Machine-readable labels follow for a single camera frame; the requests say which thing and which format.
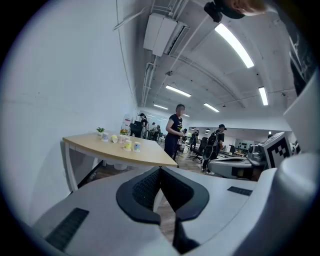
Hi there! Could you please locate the person's black printed shirt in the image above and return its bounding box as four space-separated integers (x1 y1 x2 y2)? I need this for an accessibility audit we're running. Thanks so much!
287 29 317 97

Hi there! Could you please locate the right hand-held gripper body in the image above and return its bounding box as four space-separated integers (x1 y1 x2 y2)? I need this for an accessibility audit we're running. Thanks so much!
247 131 293 181

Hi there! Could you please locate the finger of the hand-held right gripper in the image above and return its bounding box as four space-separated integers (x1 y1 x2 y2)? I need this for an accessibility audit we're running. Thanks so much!
207 158 254 180

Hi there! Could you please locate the black head-mounted camera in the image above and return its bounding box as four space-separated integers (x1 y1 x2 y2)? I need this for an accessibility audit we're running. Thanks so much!
203 1 224 23

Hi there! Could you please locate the person's head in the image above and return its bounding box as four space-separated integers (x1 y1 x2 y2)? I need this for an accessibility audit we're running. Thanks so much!
231 0 267 16

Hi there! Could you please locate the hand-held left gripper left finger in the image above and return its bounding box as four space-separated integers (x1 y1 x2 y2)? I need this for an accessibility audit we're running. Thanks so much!
31 166 176 256

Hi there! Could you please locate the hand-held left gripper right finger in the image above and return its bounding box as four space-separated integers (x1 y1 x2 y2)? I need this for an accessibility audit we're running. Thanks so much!
159 166 259 255

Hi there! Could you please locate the black office chair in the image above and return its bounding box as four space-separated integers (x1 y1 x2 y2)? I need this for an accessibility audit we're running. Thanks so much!
189 136 209 164
129 120 143 138

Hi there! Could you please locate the white cabinet with red label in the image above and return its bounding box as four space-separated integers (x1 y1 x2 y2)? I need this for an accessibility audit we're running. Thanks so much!
122 113 133 133

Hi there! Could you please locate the white ceiling air conditioner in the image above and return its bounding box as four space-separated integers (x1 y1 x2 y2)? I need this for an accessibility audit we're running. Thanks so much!
142 12 191 57

